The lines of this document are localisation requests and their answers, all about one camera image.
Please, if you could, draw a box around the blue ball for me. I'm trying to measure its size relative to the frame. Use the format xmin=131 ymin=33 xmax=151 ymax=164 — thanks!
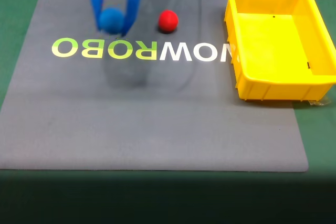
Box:
xmin=99 ymin=7 xmax=125 ymax=35

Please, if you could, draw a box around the grey mat with ROBONOW print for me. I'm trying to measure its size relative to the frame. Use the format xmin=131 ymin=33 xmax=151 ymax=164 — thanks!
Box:
xmin=0 ymin=0 xmax=309 ymax=173

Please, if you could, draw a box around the red ball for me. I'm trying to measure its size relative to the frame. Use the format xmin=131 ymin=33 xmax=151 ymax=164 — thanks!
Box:
xmin=157 ymin=9 xmax=180 ymax=33

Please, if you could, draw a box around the clear plastic scrap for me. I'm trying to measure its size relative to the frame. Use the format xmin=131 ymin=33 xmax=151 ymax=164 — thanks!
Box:
xmin=307 ymin=97 xmax=332 ymax=107

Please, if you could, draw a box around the yellow plastic bin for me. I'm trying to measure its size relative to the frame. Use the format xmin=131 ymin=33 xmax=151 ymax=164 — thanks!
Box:
xmin=223 ymin=0 xmax=336 ymax=102

